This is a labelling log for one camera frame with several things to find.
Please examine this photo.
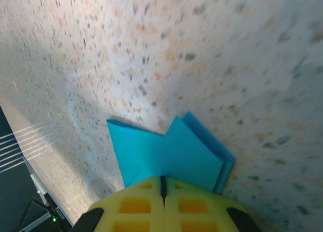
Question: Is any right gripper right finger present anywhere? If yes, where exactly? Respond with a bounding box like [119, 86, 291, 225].
[160, 175, 263, 232]

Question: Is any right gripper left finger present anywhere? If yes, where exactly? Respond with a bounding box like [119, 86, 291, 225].
[70, 175, 165, 232]

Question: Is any blue cloth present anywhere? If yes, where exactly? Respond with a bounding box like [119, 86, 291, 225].
[106, 111, 235, 194]

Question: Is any wide aluminium base rail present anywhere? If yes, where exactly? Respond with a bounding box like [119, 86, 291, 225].
[29, 173, 74, 226]

